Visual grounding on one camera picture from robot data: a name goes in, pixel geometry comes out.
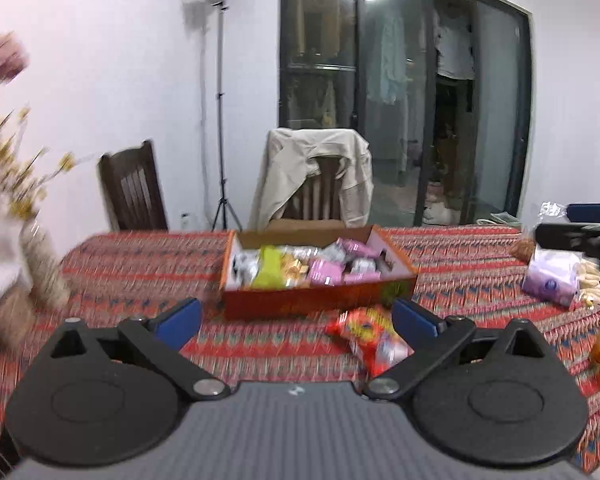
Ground red snack packet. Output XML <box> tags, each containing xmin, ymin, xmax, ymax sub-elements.
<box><xmin>325</xmin><ymin>308</ymin><xmax>414</xmax><ymax>378</ymax></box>

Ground green snack bar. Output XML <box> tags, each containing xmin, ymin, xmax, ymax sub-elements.
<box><xmin>251</xmin><ymin>246</ymin><xmax>285</xmax><ymax>289</ymax></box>

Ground pink snack packet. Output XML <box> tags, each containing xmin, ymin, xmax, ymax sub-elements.
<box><xmin>338</xmin><ymin>238</ymin><xmax>381</xmax><ymax>283</ymax></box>
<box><xmin>308</xmin><ymin>258</ymin><xmax>344</xmax><ymax>286</ymax></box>

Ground clear plastic bag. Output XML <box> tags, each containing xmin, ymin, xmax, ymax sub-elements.
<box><xmin>538</xmin><ymin>200</ymin><xmax>567</xmax><ymax>223</ymax></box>

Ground purple tissue pack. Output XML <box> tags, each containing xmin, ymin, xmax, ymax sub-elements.
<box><xmin>521</xmin><ymin>247</ymin><xmax>580</xmax><ymax>309</ymax></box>

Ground patterned ceramic vase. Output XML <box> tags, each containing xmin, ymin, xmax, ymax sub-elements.
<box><xmin>20</xmin><ymin>219</ymin><xmax>70</xmax><ymax>311</ymax></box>

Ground clear jar with lid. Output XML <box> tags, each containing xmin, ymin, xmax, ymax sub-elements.
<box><xmin>0</xmin><ymin>209</ymin><xmax>37</xmax><ymax>351</ymax></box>

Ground dark wooden chair left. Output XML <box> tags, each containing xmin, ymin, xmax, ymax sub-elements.
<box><xmin>97</xmin><ymin>140</ymin><xmax>169</xmax><ymax>231</ymax></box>

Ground black framed glass door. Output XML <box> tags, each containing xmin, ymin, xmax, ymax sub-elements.
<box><xmin>279</xmin><ymin>0</ymin><xmax>532</xmax><ymax>226</ymax></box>

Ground orange cardboard snack box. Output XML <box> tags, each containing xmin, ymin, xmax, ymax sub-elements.
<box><xmin>221</xmin><ymin>226</ymin><xmax>418</xmax><ymax>321</ymax></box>

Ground yellow flower branches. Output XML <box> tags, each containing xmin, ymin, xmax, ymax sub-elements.
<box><xmin>0</xmin><ymin>107</ymin><xmax>84</xmax><ymax>221</ymax></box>

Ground chair with beige jacket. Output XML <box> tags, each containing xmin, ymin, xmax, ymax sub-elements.
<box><xmin>282</xmin><ymin>157</ymin><xmax>341</xmax><ymax>221</ymax></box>

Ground beige jacket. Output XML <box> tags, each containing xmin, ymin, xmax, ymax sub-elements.
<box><xmin>248</xmin><ymin>128</ymin><xmax>374</xmax><ymax>230</ymax></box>

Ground pink dried flowers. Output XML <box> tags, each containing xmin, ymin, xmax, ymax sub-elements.
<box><xmin>0</xmin><ymin>32</ymin><xmax>29</xmax><ymax>84</ymax></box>

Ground light stand with lamp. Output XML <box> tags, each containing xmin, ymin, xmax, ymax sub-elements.
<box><xmin>204</xmin><ymin>0</ymin><xmax>242</xmax><ymax>231</ymax></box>

